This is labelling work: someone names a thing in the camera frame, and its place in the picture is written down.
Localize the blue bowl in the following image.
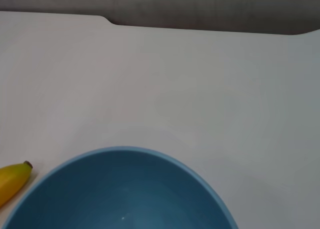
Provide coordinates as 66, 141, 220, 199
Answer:
1, 145, 240, 229

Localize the yellow banana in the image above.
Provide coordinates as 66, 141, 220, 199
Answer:
0, 160, 34, 209

